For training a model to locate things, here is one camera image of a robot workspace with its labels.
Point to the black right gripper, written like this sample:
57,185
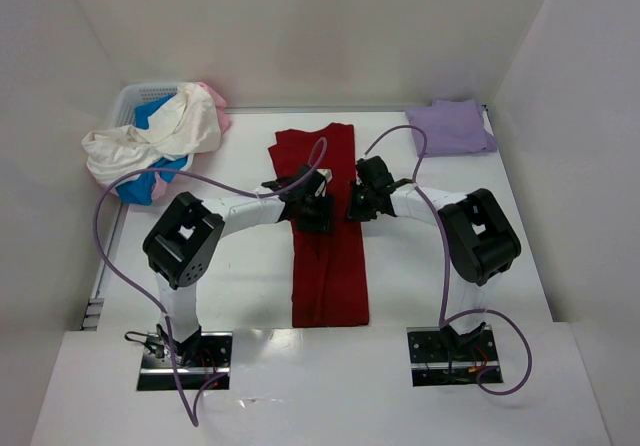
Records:
360,202

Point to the folded purple t shirt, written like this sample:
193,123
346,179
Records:
452,127

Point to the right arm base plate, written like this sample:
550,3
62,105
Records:
436,359

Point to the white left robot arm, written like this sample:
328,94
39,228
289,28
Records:
181,245

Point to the red t shirt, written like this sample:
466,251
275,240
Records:
329,271

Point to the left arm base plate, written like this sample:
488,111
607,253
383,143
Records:
210,364

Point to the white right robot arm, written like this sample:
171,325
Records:
479,241

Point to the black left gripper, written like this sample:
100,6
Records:
314,211

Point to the cream white t shirt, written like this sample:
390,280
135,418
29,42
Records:
116,152

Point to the white plastic laundry basket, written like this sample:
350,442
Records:
169,114

